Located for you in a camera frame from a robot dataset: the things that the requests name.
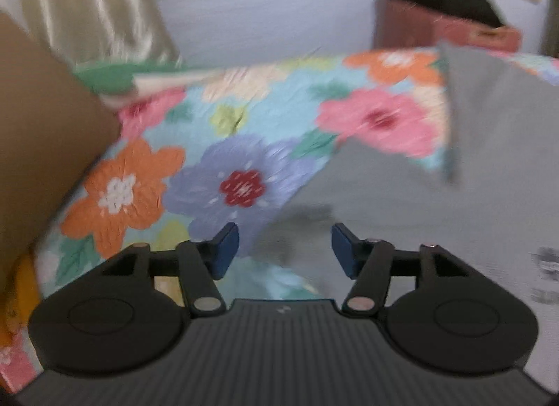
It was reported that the grey knit garment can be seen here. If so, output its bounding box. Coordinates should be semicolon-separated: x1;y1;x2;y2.
252;44;558;390

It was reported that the floral quilted bedspread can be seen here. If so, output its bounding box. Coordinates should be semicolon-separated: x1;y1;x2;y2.
1;47;558;391

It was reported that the green and white pillow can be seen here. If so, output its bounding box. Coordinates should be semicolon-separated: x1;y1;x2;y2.
73;60;225;112

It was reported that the brown cardboard box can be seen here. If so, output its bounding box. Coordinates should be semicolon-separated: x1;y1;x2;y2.
0;13;120;285

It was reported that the beige satin curtain left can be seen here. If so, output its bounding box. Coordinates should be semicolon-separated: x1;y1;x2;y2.
20;0;180;64

